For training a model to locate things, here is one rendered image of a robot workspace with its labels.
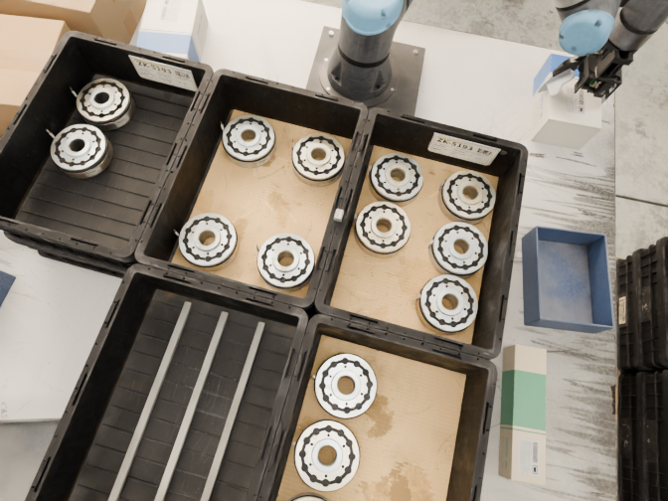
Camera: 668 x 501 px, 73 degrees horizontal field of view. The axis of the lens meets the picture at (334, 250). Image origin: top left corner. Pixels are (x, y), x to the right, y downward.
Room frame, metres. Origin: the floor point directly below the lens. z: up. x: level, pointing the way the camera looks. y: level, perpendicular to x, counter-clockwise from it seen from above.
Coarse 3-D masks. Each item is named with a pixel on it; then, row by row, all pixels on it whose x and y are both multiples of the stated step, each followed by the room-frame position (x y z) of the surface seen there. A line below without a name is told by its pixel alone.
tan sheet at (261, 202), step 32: (288, 128) 0.53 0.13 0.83; (224, 160) 0.43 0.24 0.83; (288, 160) 0.45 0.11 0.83; (320, 160) 0.46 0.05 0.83; (224, 192) 0.37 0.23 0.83; (256, 192) 0.38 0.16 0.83; (288, 192) 0.38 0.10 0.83; (320, 192) 0.39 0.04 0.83; (256, 224) 0.31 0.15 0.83; (288, 224) 0.32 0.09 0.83; (320, 224) 0.33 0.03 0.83; (256, 256) 0.25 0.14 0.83
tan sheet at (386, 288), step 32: (416, 160) 0.49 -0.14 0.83; (352, 224) 0.34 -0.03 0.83; (416, 224) 0.35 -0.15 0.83; (480, 224) 0.37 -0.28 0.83; (352, 256) 0.27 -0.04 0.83; (416, 256) 0.29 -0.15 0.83; (352, 288) 0.21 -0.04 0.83; (384, 288) 0.22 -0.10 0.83; (416, 288) 0.23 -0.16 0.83; (384, 320) 0.16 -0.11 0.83; (416, 320) 0.17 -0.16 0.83
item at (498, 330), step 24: (408, 120) 0.51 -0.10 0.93; (360, 144) 0.45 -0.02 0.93; (504, 144) 0.49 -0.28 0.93; (360, 168) 0.40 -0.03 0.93; (336, 240) 0.26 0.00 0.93; (504, 264) 0.26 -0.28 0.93; (504, 288) 0.22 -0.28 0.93; (336, 312) 0.14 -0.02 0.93; (504, 312) 0.18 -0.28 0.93; (408, 336) 0.12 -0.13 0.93; (432, 336) 0.13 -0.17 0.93
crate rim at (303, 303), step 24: (216, 72) 0.56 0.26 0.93; (312, 96) 0.54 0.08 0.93; (336, 96) 0.54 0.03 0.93; (360, 120) 0.50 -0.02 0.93; (168, 192) 0.31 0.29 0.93; (144, 240) 0.22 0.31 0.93; (144, 264) 0.18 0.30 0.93; (168, 264) 0.18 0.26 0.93; (240, 288) 0.16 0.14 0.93; (264, 288) 0.16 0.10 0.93; (312, 288) 0.17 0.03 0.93
